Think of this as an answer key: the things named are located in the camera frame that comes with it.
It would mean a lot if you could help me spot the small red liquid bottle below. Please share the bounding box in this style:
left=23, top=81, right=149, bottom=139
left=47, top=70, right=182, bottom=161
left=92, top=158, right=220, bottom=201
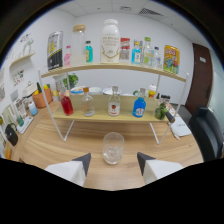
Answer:
left=59, top=87, right=75, bottom=117

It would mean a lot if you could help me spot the orange yellow drink can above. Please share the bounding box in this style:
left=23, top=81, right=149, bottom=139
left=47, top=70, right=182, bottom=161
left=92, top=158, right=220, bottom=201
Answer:
left=163, top=44, right=181, bottom=75

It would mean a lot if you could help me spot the green-capped clear bottle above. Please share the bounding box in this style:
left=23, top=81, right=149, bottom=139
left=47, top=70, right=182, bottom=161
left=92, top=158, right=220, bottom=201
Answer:
left=142, top=36, right=154, bottom=68

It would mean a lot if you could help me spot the white orange yoghurt cup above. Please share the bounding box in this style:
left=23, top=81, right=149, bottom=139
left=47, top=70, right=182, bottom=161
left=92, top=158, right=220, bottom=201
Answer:
left=148, top=83, right=158, bottom=98

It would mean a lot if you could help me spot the clear glass tumbler with ice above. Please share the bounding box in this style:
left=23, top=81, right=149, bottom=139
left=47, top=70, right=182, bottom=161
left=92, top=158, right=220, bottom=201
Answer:
left=102, top=131, right=125, bottom=166

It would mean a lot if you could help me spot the white notebook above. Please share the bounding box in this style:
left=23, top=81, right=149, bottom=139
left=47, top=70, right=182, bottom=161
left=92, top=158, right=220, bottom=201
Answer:
left=169, top=114, right=193, bottom=138

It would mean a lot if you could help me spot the dark muddler with wooden end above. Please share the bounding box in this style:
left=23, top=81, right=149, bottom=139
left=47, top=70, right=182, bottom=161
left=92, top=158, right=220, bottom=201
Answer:
left=165, top=109, right=176, bottom=124

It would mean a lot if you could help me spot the glass jar of limes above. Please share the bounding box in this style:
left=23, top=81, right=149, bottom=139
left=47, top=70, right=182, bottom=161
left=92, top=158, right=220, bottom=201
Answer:
left=154, top=99, right=169, bottom=121

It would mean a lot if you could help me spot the black office chair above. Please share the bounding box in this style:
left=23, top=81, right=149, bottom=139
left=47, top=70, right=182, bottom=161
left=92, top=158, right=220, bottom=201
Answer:
left=188, top=106, right=224, bottom=163

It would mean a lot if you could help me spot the blue liquid bottle white label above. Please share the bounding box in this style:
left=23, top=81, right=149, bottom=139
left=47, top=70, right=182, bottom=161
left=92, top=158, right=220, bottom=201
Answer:
left=132, top=87, right=147, bottom=118

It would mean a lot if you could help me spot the two-tier wooden shelf rack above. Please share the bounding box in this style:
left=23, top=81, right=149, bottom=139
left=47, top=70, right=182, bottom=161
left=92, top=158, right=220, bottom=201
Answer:
left=37, top=62, right=190, bottom=145

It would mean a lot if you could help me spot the teal drinking glass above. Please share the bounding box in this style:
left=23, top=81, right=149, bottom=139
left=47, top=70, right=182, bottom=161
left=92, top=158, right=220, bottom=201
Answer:
left=16, top=114, right=25, bottom=128

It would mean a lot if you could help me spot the blue and white bottle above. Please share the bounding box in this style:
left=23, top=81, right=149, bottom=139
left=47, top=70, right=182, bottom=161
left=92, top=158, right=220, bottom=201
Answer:
left=27, top=100, right=39, bottom=117

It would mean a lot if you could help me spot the clear bottle with red label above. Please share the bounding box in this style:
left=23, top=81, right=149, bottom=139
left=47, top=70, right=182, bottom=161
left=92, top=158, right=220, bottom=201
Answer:
left=107, top=85, right=121, bottom=117

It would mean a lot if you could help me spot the orange storage basket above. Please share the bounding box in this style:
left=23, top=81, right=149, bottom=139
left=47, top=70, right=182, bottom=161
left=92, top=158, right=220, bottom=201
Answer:
left=32, top=87, right=54, bottom=109

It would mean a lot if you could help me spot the blue-rimmed tub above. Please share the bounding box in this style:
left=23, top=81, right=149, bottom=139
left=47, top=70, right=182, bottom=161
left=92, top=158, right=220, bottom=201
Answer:
left=70, top=87, right=84, bottom=96

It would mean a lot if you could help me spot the white bowl with red pattern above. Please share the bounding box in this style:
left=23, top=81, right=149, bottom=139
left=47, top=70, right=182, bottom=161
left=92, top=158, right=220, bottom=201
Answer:
left=102, top=86, right=123, bottom=96

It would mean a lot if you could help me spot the green potted plant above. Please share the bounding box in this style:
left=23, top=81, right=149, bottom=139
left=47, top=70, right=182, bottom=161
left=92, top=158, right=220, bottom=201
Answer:
left=63, top=73, right=80, bottom=90

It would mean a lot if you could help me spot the brown door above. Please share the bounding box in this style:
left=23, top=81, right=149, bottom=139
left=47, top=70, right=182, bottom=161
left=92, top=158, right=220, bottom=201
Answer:
left=184, top=42, right=214, bottom=116

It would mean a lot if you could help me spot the small dark-capped clear bottle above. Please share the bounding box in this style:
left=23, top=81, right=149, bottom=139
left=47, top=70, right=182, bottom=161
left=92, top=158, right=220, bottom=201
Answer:
left=152, top=46, right=162, bottom=69

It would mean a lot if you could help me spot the small pink liquid bottle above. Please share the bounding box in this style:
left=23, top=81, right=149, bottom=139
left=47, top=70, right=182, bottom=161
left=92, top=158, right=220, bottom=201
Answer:
left=63, top=45, right=72, bottom=68

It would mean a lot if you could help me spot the yellow-capped blue liquid bottle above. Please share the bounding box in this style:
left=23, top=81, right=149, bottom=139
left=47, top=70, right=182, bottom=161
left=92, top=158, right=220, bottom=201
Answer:
left=131, top=40, right=142, bottom=65

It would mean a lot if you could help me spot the small teal liquid bottle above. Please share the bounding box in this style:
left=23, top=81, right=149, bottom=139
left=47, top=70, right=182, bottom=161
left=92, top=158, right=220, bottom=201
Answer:
left=85, top=40, right=94, bottom=64

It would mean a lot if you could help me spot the tall black yellow can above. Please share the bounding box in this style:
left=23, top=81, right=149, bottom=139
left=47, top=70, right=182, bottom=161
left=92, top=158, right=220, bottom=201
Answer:
left=46, top=30, right=64, bottom=72

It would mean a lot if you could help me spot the clear jar with wooden lid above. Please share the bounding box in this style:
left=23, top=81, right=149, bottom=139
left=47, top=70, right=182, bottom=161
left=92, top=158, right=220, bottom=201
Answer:
left=71, top=23, right=88, bottom=67

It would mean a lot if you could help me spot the white figurine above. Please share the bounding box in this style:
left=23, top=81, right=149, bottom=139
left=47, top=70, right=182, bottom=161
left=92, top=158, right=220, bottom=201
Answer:
left=21, top=37, right=35, bottom=57

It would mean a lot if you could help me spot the large white milk bottle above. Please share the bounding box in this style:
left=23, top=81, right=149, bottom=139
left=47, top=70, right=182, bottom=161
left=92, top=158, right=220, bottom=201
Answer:
left=99, top=18, right=121, bottom=64

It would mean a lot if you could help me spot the large ceiling air vent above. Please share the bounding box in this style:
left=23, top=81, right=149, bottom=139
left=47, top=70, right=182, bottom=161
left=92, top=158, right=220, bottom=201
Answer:
left=138, top=7, right=164, bottom=17

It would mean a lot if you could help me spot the black handled bag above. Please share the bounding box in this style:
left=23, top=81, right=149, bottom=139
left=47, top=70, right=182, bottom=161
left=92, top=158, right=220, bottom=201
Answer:
left=4, top=123, right=20, bottom=147

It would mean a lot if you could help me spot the wooden wall shelf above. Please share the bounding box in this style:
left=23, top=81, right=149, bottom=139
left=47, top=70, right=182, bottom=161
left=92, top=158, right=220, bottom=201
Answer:
left=9, top=51, right=36, bottom=69

